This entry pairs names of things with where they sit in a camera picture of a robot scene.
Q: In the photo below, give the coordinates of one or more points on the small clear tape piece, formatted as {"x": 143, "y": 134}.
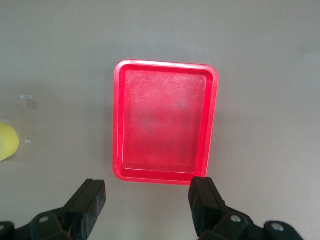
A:
{"x": 26, "y": 96}
{"x": 30, "y": 141}

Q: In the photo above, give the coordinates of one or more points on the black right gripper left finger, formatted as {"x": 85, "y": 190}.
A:
{"x": 86, "y": 207}

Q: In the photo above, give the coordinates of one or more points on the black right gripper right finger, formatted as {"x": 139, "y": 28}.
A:
{"x": 205, "y": 207}

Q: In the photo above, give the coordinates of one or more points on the red plastic tray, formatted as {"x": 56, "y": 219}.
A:
{"x": 162, "y": 125}

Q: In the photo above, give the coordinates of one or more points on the square brownish tape patch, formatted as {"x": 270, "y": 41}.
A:
{"x": 32, "y": 104}

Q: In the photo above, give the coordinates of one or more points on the yellow clear tape roll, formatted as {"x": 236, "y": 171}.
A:
{"x": 7, "y": 142}

